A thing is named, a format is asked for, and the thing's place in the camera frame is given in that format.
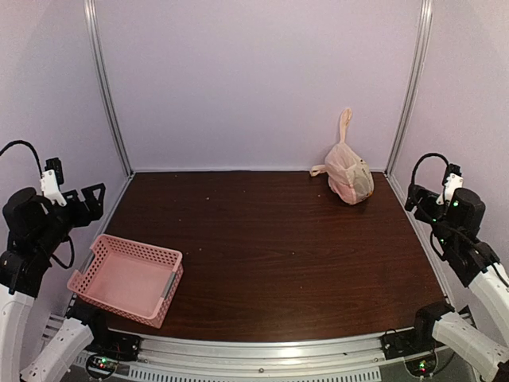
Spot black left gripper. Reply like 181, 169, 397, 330
33, 182, 105, 258

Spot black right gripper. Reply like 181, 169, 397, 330
403, 184, 456, 254

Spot beige plastic bag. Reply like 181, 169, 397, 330
309, 107, 375, 205

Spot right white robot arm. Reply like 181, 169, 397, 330
405, 183, 508, 381

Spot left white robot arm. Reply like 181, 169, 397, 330
1, 183, 115, 381

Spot pink perforated plastic basket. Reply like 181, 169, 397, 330
67, 234, 184, 329

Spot right black camera cable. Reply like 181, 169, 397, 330
406, 152, 450, 208

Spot black camera cable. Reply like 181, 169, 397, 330
0, 139, 44, 176
406, 152, 450, 208

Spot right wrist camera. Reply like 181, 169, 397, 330
436, 163, 464, 205

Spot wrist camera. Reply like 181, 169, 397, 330
41, 158, 67, 207
436, 163, 464, 205

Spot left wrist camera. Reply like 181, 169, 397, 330
41, 158, 67, 207

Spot left black camera cable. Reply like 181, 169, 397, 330
0, 139, 44, 176

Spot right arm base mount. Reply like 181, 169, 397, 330
380, 329, 439, 380

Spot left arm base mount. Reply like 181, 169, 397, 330
65, 303, 142, 381

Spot front aluminium rail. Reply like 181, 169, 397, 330
39, 314, 482, 382

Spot left aluminium frame post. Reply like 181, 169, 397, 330
84, 0, 134, 177

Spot aluminium frame post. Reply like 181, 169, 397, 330
84, 0, 134, 177
385, 0, 433, 177

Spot right aluminium frame post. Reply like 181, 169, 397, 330
385, 0, 433, 177

